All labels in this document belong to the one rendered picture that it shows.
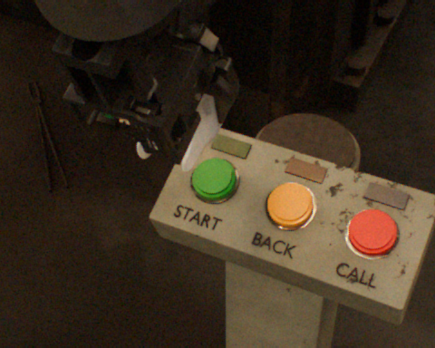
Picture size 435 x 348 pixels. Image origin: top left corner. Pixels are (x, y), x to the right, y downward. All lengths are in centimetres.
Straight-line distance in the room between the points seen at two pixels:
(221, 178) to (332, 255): 12
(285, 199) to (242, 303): 14
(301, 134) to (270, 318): 22
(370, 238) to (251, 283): 14
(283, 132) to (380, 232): 25
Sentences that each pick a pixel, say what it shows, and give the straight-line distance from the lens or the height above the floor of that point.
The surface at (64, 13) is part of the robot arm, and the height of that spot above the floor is 89.
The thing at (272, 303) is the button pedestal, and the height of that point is 50.
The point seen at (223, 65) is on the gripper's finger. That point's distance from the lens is 53.
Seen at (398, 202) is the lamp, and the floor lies 61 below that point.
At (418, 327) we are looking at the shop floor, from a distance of 137.
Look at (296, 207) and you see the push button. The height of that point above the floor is 61.
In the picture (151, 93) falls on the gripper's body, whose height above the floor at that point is 81.
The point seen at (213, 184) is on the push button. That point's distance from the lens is 70.
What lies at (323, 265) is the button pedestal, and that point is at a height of 59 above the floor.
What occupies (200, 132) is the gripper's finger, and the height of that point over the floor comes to 73.
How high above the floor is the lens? 112
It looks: 46 degrees down
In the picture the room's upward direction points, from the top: 1 degrees counter-clockwise
